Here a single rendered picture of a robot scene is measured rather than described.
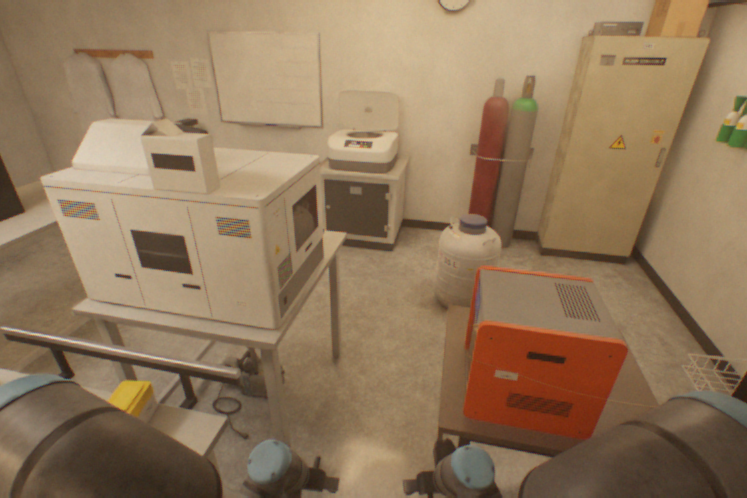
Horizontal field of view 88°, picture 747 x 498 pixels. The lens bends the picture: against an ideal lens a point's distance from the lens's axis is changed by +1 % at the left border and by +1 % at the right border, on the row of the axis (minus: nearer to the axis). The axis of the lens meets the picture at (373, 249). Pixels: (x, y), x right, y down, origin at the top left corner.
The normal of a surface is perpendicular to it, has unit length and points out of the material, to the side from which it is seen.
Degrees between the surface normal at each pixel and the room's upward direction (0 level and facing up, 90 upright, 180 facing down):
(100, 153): 40
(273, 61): 90
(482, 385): 90
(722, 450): 15
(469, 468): 19
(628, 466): 28
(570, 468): 47
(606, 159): 90
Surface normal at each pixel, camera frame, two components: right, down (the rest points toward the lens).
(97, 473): 0.41, -0.57
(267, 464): -0.13, -0.69
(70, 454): 0.12, -0.70
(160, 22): -0.22, 0.46
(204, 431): 0.01, -0.88
